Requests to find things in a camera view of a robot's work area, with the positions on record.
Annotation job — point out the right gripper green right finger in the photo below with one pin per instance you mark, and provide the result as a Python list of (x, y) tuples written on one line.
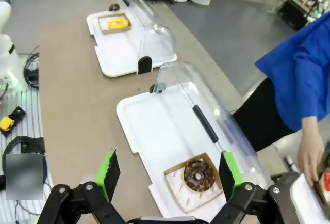
[(232, 175)]

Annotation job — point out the clear dome lid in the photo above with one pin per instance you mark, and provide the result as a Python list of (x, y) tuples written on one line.
[(206, 92), (154, 35)]

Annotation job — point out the chocolate sprinkled donut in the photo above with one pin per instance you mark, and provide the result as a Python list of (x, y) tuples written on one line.
[(190, 180)]

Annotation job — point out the black lid hinge cap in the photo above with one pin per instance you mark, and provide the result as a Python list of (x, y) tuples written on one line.
[(157, 87), (144, 65)]

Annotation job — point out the white slotted base plate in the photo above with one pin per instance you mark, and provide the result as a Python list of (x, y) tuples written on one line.
[(28, 105)]

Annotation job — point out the yellow glazed donut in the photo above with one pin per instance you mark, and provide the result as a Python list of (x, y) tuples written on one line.
[(112, 24)]

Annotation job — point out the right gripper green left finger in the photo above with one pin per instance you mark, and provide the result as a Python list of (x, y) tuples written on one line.
[(103, 175)]

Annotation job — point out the person's left forearm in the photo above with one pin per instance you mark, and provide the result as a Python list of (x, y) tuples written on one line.
[(310, 124)]

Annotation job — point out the red glazed donut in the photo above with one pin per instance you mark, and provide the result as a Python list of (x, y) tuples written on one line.
[(327, 181)]

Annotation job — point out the emergency stop on black mount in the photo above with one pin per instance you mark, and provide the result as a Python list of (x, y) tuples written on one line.
[(6, 124)]

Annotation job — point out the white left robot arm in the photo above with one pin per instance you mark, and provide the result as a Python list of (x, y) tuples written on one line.
[(7, 53)]

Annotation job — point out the grey serving tray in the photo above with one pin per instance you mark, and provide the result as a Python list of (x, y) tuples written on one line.
[(304, 203)]

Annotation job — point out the white display tray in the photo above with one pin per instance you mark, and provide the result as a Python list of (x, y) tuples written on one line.
[(154, 120), (121, 51)]

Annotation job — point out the cardboard box of red donut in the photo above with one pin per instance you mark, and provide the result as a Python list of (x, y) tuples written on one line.
[(321, 190)]

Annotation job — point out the dark table with equipment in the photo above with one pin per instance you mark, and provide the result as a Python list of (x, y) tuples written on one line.
[(296, 15)]

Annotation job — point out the person in blue clothing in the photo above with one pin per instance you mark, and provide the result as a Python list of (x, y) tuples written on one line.
[(304, 79)]

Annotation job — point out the person's left hand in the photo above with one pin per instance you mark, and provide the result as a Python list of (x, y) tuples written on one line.
[(310, 157)]

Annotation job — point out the black trousers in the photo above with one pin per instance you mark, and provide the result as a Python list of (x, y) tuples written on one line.
[(260, 120)]

